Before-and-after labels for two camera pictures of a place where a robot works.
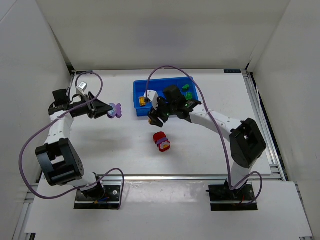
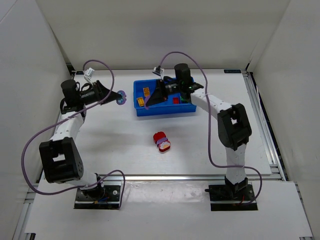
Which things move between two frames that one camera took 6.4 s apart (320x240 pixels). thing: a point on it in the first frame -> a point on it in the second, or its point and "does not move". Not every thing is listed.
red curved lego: [159, 136] does not move
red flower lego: [164, 146] does not move
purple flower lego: [116, 111] -> [122, 100]
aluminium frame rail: [183, 177] does not move
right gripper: [160, 111] -> [162, 89]
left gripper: [91, 105] -> [98, 90]
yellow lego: [142, 101] does not move
